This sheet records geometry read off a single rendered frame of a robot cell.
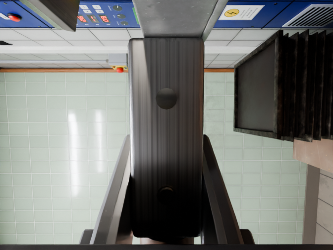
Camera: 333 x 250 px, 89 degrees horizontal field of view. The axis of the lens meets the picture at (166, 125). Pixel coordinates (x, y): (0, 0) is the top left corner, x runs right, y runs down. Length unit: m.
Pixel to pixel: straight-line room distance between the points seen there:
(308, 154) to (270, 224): 0.94
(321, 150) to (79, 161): 1.45
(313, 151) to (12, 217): 2.05
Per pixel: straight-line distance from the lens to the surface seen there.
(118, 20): 0.65
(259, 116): 0.62
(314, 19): 0.78
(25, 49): 1.15
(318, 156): 0.93
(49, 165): 1.63
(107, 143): 1.39
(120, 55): 1.02
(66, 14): 0.44
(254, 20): 0.70
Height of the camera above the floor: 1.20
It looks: level
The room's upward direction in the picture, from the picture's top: 90 degrees counter-clockwise
